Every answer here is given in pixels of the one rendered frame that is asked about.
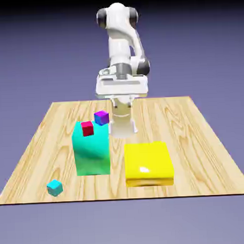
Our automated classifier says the small purple cube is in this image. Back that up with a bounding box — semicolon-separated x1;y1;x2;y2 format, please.
93;110;110;127

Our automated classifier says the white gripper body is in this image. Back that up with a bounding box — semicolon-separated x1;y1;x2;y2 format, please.
94;72;150;100

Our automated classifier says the small red cube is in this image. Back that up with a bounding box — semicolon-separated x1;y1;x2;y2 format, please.
80;120;95;137

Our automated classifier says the large yellow box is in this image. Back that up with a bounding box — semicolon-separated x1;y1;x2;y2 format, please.
123;140;176;188

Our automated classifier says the small cyan cube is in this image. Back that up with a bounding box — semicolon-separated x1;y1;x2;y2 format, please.
45;178;64;198

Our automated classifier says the large teal box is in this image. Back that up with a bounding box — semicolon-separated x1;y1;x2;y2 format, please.
70;119;111;177

